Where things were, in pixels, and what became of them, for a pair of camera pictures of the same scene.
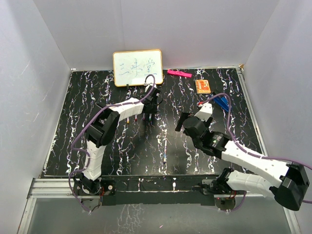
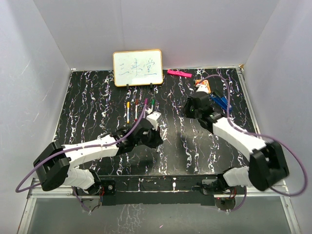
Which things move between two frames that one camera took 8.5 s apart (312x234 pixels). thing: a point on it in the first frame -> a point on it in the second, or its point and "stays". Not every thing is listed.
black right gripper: x=184 y=116 -> x=185 y=111
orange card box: x=203 y=86 stays
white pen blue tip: x=165 y=151 -> x=162 y=138
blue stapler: x=223 y=102 stays
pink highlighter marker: x=179 y=73 stays
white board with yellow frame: x=131 y=68 stays
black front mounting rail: x=155 y=189 stays
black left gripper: x=153 y=110 -> x=157 y=140
